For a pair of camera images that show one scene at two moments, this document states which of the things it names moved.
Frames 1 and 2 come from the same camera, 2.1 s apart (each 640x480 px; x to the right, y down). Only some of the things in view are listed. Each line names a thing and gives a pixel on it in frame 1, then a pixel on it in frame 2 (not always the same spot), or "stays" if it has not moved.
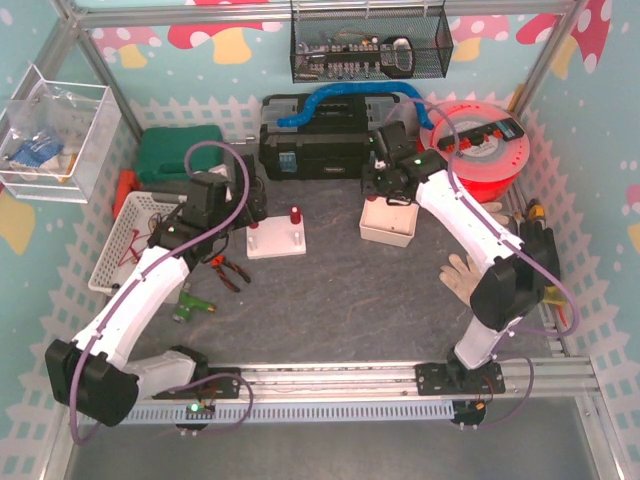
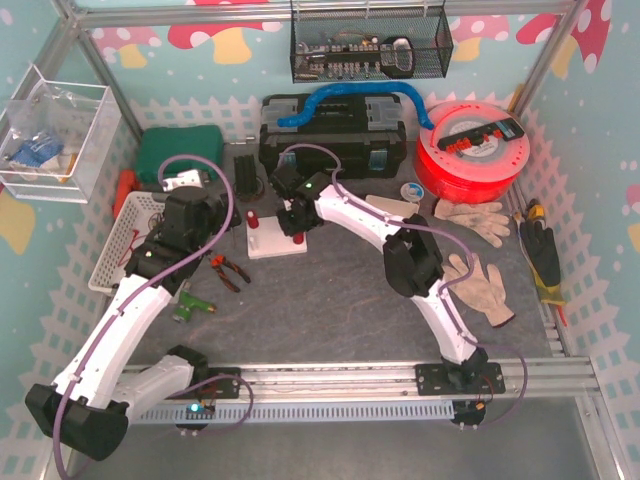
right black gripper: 376,181 -> 292,223
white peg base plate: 275,237 stays
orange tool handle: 126,183 stays
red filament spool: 483,173 stays
